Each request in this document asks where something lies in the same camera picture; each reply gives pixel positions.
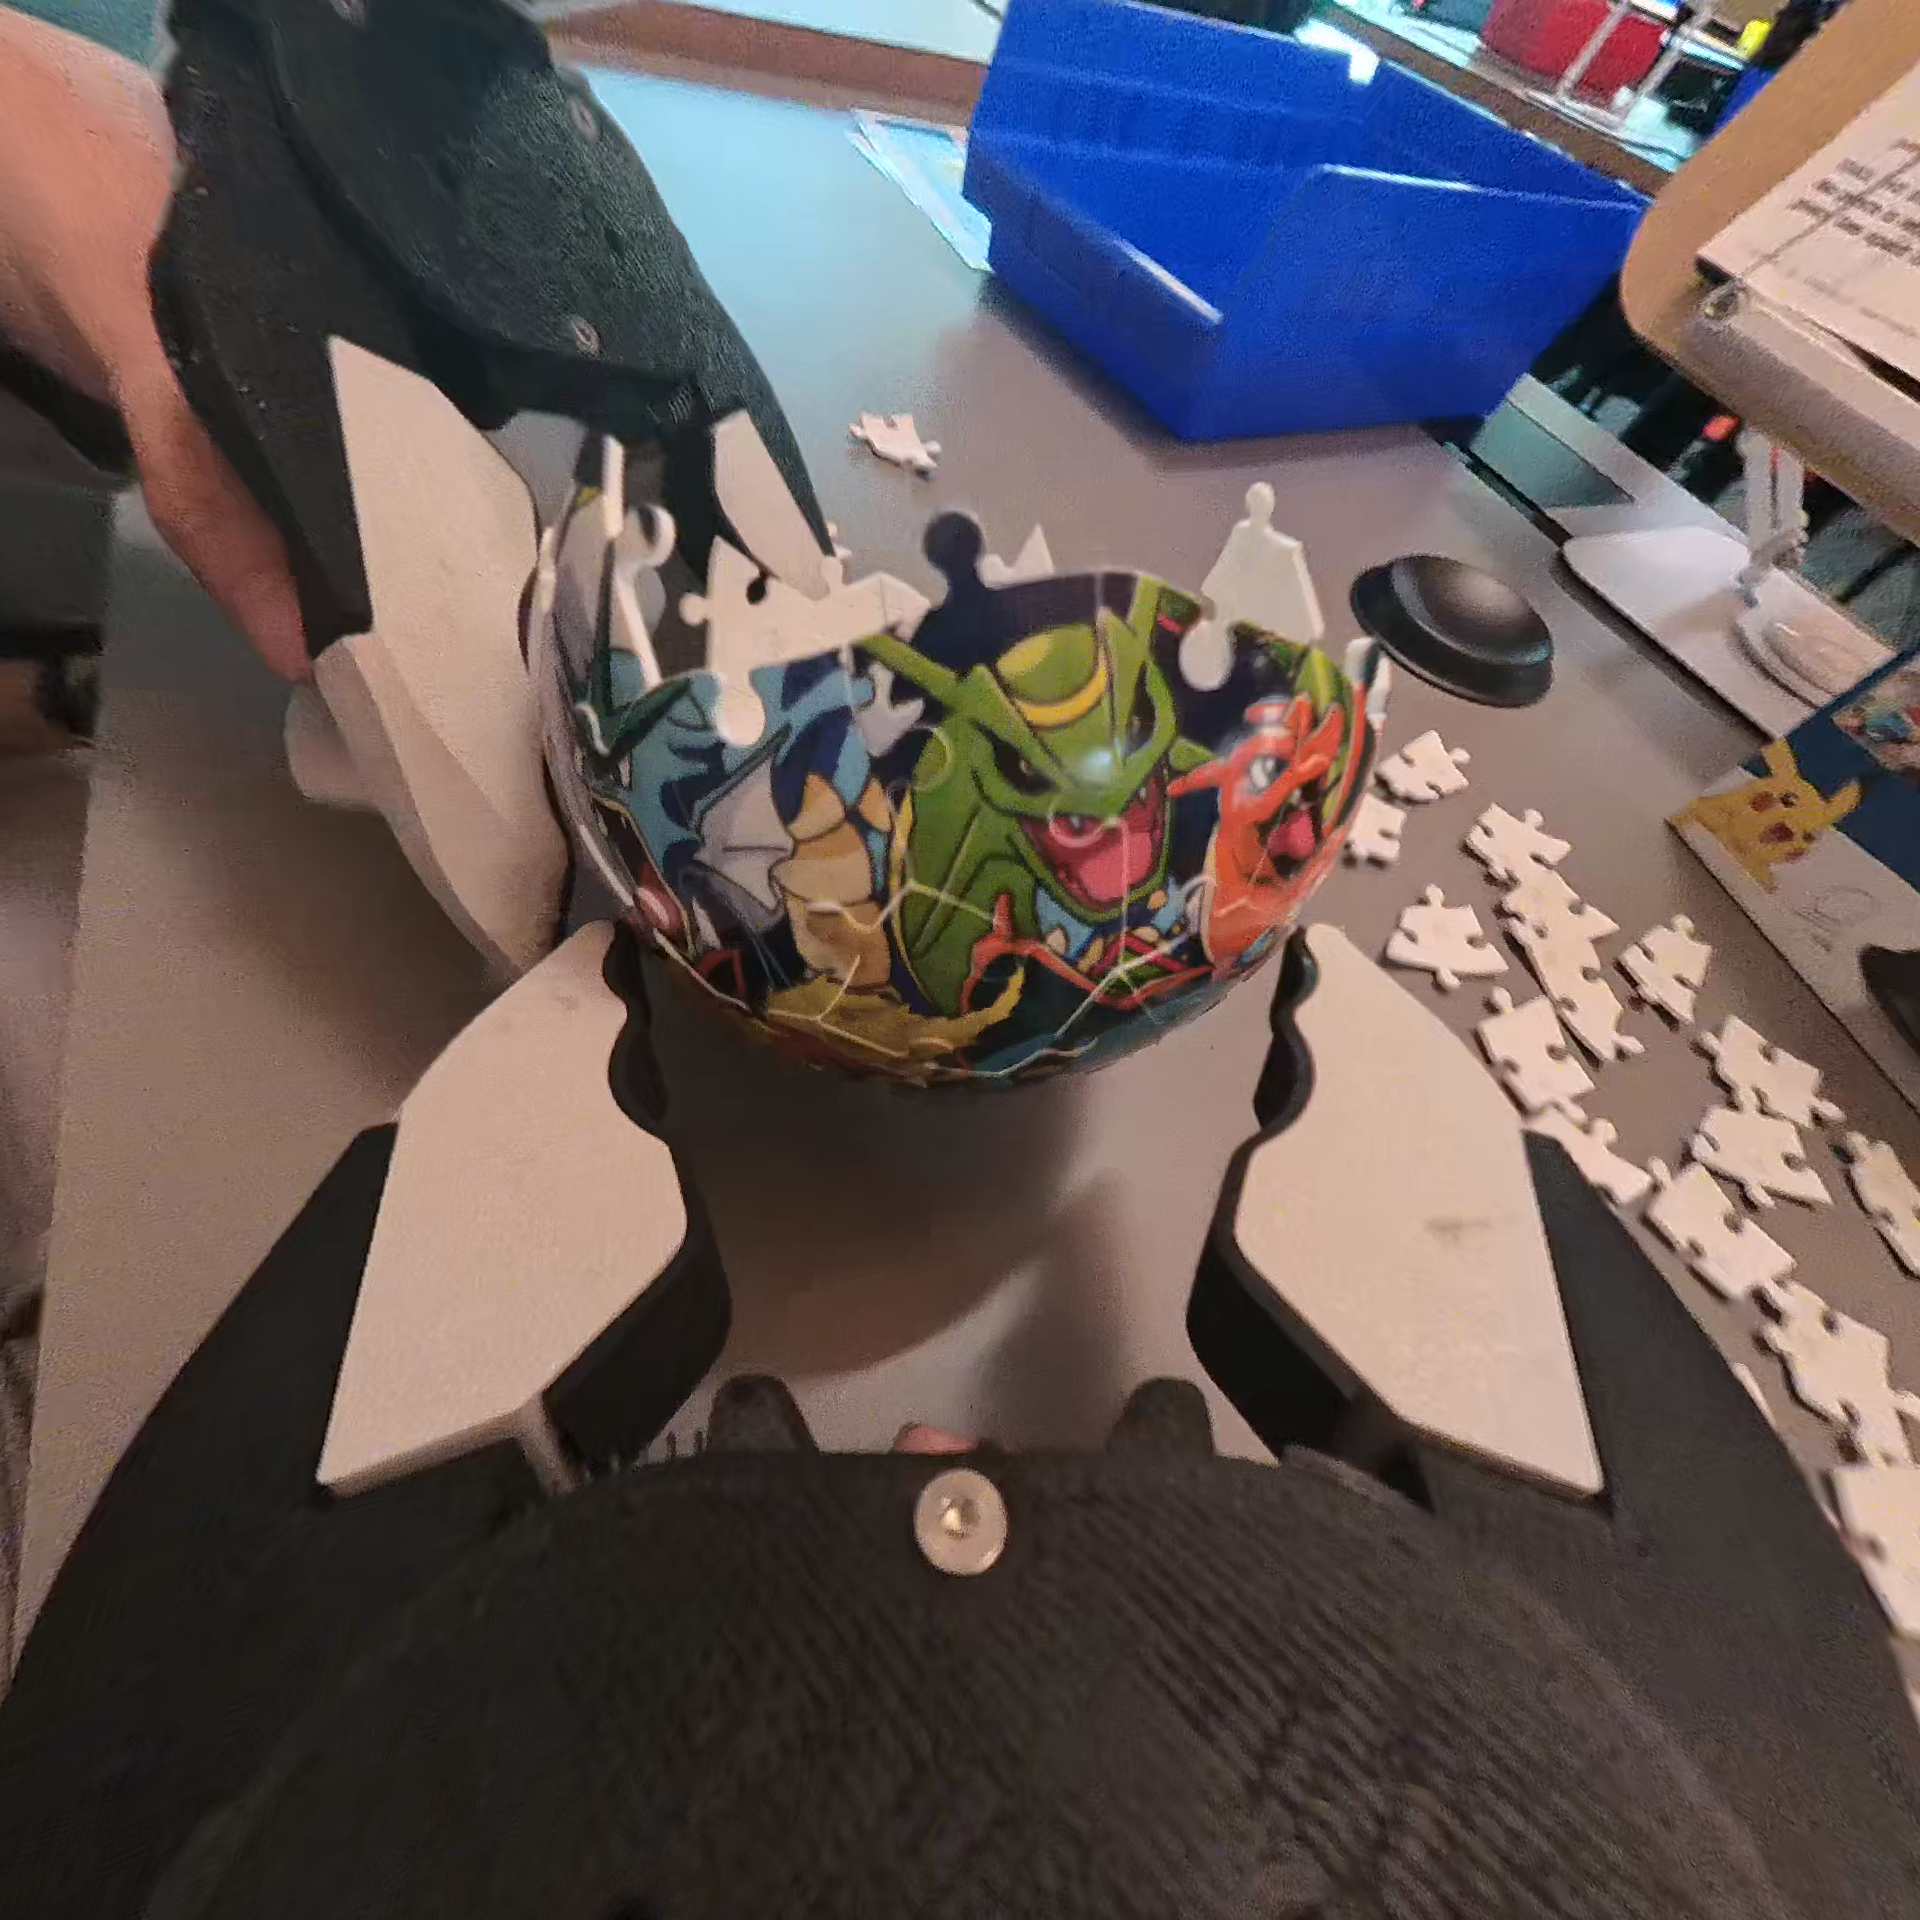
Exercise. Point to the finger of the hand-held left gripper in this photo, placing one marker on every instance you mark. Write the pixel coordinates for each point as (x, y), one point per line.
(773, 510)
(434, 645)

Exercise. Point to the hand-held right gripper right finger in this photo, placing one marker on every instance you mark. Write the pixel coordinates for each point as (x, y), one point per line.
(1411, 1215)

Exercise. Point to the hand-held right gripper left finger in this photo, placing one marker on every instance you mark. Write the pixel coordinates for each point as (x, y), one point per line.
(511, 1201)

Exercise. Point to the colourful half-built puzzle ball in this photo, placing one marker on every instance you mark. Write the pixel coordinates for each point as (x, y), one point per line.
(1021, 809)

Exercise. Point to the white puzzle piece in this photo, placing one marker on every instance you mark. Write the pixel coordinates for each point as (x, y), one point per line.
(896, 439)

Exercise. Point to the pile of loose puzzle pieces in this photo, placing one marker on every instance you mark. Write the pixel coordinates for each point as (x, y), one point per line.
(1529, 1049)

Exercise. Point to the puzzle box with yellow character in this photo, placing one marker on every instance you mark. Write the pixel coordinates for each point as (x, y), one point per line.
(1779, 809)

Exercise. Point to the black round ball stand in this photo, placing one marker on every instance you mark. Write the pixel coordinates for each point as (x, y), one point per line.
(1450, 630)

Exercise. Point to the person's left hand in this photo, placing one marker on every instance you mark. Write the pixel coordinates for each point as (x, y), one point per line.
(90, 224)

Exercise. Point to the blue printed leaflet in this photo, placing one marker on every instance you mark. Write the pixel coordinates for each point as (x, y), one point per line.
(915, 173)

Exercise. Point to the blue plastic bin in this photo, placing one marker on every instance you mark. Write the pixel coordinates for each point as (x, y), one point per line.
(1200, 224)

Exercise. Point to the white desk stand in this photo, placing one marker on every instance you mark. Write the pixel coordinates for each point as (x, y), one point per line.
(1651, 585)

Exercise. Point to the red container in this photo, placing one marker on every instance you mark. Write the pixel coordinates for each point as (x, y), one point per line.
(1546, 30)

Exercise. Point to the tan wooden board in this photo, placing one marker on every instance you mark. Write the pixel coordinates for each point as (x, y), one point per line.
(1694, 195)

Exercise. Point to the white printed paper sheet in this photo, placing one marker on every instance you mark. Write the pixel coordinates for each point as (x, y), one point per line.
(1845, 224)

